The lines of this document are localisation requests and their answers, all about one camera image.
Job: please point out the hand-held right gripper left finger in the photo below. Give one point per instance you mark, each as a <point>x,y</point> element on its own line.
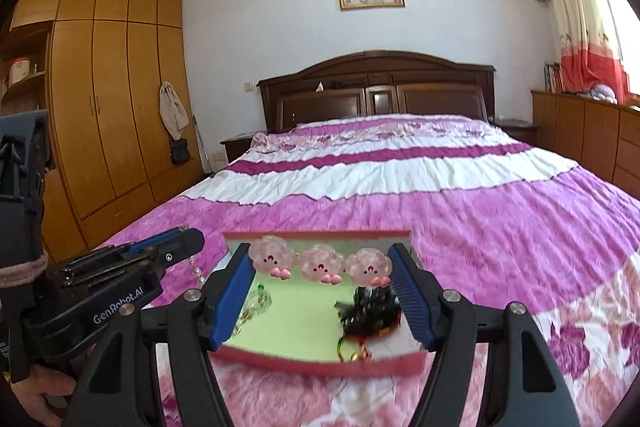
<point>230,302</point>

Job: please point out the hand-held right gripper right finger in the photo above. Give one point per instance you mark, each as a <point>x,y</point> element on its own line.
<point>412,302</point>

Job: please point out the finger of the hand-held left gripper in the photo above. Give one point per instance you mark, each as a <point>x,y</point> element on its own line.
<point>180,249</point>
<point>145,244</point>

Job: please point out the gold shell pearl earring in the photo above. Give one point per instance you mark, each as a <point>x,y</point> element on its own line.
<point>199,274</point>

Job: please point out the black feather hair clip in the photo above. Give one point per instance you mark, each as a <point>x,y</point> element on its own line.
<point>370,312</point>

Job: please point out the red cardboard box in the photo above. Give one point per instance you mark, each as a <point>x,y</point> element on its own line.
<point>310,322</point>

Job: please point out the person's left hand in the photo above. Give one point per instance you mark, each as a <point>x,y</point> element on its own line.
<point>40,387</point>

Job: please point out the pink floral bedspread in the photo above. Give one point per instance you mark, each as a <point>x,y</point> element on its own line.
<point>475,232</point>

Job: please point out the dark hanging bag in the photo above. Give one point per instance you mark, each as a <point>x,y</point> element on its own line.
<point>180,152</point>

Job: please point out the white stick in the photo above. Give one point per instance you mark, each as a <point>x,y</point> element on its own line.
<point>200,147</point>

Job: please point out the dark wooden nightstand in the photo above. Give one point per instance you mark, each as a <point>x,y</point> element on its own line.
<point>520,132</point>
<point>240,149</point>

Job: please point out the beige hanging cloth bag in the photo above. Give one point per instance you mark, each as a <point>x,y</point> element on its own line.
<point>172,112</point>

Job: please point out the wooden wardrobe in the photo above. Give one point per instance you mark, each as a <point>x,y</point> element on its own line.
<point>110,107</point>

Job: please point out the white pot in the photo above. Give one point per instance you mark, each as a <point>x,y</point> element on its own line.
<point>19,72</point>

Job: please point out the dark wooden headboard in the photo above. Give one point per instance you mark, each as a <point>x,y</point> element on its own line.
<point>380,72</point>

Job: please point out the low wooden cabinet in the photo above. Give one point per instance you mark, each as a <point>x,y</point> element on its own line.
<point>590,132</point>

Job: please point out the row of books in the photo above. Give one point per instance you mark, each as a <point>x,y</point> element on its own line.
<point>552,79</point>

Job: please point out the plush toy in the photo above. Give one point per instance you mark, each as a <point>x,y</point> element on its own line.
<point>602,92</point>

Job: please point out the floral red curtain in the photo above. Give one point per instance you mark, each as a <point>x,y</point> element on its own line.
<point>575,7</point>

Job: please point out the window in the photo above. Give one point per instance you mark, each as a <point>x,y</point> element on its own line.
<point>625,32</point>

